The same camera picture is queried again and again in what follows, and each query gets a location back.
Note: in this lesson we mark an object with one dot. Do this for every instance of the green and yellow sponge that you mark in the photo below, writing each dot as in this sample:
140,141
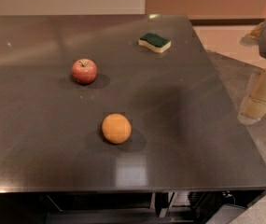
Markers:
154,42

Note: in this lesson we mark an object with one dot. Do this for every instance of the red apple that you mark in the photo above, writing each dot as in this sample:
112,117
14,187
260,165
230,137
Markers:
84,71

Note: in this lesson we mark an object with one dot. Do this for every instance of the orange fruit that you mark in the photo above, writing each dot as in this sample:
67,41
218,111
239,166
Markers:
116,128

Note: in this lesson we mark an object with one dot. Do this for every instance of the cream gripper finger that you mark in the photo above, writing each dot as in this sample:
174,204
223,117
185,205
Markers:
253,106

